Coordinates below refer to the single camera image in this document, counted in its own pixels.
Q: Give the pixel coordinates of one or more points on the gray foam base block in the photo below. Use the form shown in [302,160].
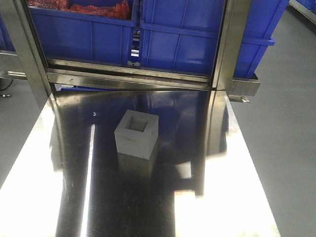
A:
[136,134]

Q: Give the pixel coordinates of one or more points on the large blue plastic bin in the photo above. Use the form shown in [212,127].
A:
[182,35]

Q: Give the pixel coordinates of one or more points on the blue bin with red contents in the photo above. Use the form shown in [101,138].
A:
[82,36]

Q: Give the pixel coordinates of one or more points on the red mesh bag contents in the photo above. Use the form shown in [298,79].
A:
[108,8]

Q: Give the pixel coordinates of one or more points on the stainless steel rack frame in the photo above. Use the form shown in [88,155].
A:
[28,61]

